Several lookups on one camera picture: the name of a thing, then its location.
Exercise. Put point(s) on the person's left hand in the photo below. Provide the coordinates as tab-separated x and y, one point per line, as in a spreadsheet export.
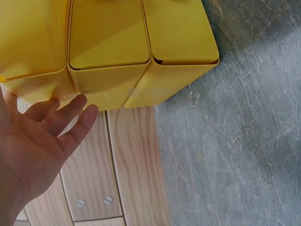
26	150

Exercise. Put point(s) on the yellow plastic bin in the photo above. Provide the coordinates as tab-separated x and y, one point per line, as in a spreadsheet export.
105	37
30	42
178	33

